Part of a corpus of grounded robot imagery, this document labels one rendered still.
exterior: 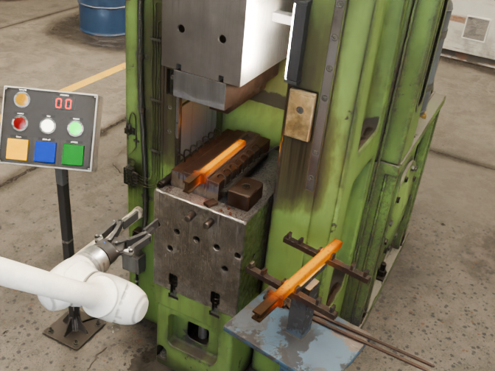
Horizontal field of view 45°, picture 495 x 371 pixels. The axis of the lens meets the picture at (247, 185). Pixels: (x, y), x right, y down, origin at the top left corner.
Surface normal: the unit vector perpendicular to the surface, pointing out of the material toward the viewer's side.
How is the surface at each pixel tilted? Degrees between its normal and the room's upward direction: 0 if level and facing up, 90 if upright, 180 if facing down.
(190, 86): 90
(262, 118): 90
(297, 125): 90
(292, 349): 0
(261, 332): 0
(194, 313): 90
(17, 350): 0
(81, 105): 60
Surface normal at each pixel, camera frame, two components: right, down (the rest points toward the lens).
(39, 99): 0.00, 0.03
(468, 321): 0.09, -0.85
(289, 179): -0.46, 0.43
